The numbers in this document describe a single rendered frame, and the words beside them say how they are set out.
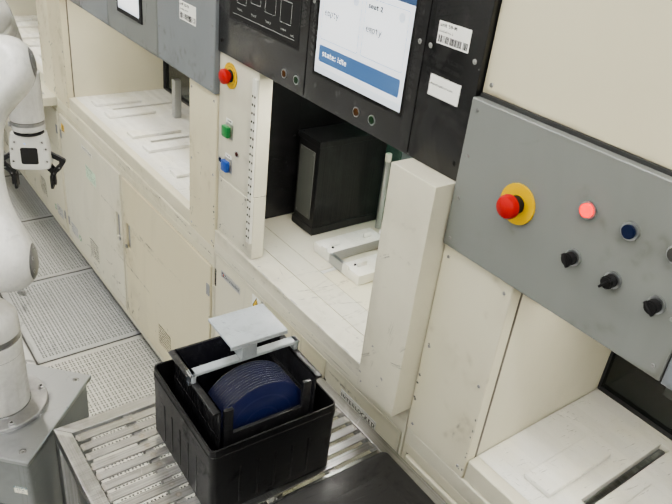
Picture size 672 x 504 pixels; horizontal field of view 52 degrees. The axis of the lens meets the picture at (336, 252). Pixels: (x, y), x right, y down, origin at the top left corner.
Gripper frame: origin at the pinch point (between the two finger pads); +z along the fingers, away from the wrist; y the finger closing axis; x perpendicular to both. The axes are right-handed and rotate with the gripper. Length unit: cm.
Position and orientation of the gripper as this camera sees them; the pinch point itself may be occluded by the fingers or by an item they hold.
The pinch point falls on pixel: (35, 183)
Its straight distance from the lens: 207.7
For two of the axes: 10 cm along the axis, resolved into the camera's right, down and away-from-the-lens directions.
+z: -1.0, 8.6, 5.0
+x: -1.9, -5.1, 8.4
